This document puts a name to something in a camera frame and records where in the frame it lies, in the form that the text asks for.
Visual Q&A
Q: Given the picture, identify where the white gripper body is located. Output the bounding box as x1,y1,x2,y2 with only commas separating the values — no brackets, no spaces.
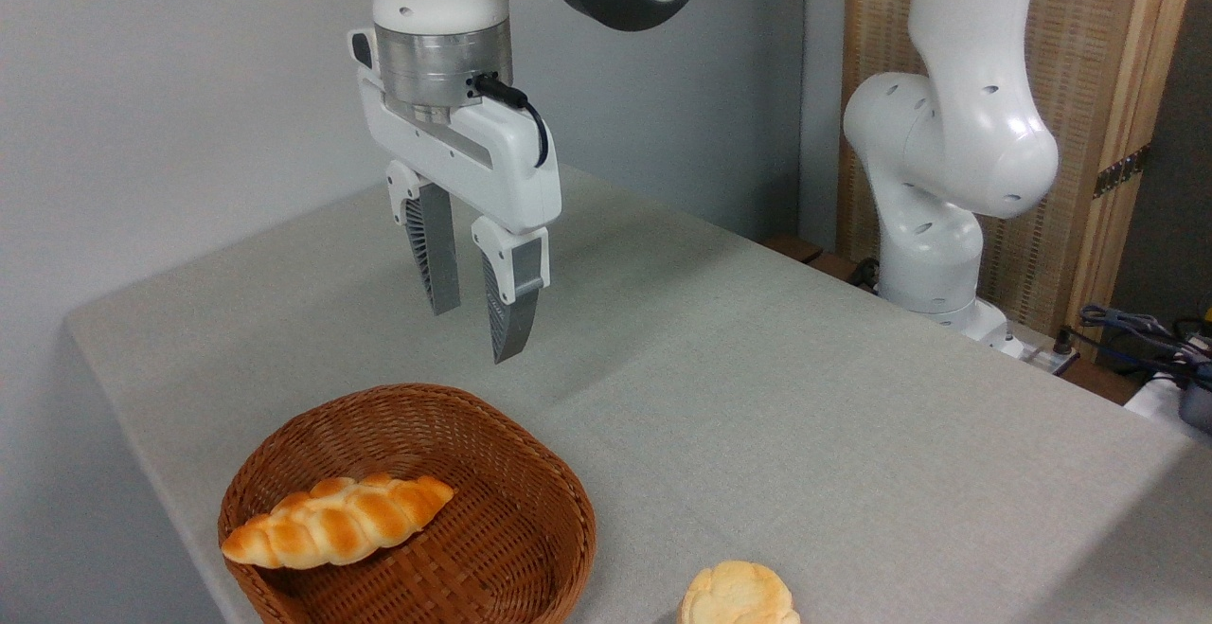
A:
348,27,562,235

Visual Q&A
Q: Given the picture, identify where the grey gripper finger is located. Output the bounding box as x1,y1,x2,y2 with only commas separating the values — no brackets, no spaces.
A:
385,161,463,316
471,216,551,365

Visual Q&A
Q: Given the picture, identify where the round pale bread roll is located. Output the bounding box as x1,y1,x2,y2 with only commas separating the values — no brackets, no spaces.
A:
678,561,802,624

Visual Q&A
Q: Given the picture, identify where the brown wicker basket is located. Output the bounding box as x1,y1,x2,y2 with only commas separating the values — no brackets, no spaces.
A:
218,383,597,624

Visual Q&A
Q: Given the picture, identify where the braided golden bread loaf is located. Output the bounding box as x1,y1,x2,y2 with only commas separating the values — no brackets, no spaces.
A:
221,473,455,570

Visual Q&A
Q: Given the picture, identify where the bamboo folding screen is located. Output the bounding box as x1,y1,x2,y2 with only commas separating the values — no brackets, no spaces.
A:
837,0,1202,360

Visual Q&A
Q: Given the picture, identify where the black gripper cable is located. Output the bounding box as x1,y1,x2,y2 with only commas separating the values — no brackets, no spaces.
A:
470,73,551,169

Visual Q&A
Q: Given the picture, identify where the blue grey cable bundle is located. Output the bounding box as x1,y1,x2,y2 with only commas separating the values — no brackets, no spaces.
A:
1078,304,1212,390

